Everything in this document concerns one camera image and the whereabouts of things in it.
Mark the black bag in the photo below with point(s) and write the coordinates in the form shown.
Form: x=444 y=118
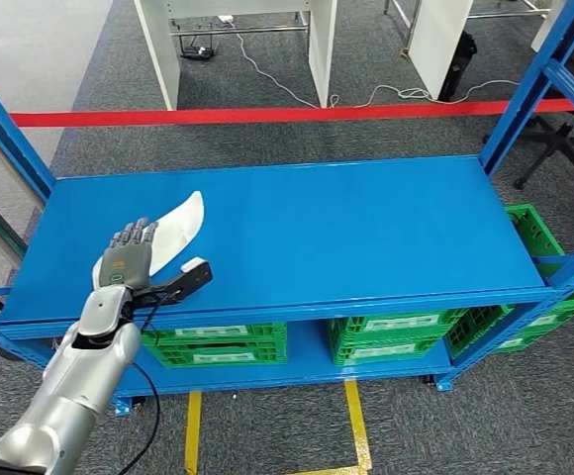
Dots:
x=460 y=62

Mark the chrome barrier stanchion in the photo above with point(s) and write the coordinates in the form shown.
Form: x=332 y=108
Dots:
x=0 y=229

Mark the blue metal shelf rack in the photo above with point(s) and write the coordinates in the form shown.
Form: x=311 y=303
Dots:
x=316 y=229

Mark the white desk with metal rail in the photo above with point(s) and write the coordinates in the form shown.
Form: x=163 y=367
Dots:
x=322 y=52

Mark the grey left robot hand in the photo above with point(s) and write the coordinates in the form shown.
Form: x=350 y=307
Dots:
x=128 y=259

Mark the black power adapter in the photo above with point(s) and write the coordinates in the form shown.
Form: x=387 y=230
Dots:
x=197 y=52

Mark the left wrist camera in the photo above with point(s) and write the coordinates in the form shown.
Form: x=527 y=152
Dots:
x=193 y=278

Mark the white curved plastic part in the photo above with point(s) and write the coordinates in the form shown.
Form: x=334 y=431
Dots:
x=183 y=223

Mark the black office chair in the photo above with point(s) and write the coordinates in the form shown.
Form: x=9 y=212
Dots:
x=559 y=141

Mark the red barrier belt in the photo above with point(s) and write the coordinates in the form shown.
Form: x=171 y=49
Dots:
x=267 y=116

